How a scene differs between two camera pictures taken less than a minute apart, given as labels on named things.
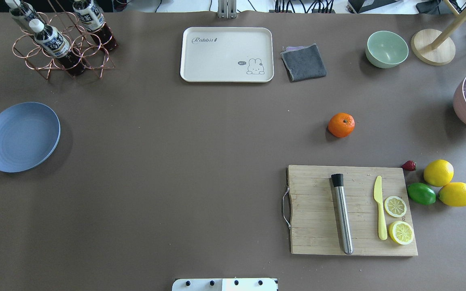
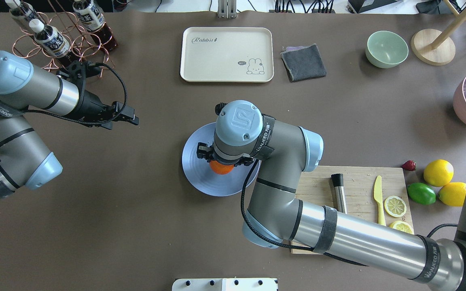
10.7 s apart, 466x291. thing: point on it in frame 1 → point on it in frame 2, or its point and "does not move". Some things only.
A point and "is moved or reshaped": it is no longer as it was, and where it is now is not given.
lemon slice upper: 395,206 does not move
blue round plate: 20,138 is moved or reshaped
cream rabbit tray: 227,55 does not move
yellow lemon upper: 438,172 does not move
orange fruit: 341,125 → 220,168
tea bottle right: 92,18 does not move
